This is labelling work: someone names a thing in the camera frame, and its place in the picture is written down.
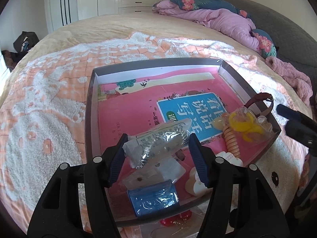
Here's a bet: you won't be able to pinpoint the dark red wrist watch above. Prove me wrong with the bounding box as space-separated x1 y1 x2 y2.
244 92 274 117

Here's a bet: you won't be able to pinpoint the yellow rings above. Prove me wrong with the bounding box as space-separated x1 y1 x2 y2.
221 106 273 144

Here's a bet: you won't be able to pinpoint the orange spiral hair tie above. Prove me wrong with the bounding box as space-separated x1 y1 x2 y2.
221 126 241 159

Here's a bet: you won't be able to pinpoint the cream hair claw clip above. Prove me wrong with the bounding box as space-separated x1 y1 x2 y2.
185 151 243 197

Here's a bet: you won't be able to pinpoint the red earrings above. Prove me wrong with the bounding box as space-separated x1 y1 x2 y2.
138 209 206 238

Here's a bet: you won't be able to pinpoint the blue box of pins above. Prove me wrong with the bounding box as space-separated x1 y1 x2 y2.
127 179 180 219

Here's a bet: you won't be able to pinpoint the silver bracelet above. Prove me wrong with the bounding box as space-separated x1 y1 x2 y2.
122 118 192 170

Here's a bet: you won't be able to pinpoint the pink knitted blanket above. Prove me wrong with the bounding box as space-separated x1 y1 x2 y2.
265 57 313 107

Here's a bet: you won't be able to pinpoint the grey headboard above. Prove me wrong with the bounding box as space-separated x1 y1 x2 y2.
225 0 317 84

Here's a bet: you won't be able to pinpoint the orange white plush blanket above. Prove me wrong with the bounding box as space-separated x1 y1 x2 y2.
1 32 313 232

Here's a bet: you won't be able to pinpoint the pink quilt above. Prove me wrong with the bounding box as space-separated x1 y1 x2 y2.
152 0 260 52

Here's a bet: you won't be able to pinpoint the pink children's book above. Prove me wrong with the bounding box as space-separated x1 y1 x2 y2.
98 68 243 150

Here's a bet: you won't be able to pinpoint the grey cardboard box tray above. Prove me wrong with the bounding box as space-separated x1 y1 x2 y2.
85 58 282 228

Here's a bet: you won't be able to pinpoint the beige bed cover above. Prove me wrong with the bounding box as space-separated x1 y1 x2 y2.
0 12 273 93

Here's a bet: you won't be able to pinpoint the floral dark blue pillow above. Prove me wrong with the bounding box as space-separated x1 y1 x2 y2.
170 0 277 58

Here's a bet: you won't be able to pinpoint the black bag on floor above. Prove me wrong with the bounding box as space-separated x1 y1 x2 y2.
13 31 39 53

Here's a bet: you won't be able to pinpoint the white door with hangers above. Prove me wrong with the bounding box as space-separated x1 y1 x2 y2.
44 0 78 33

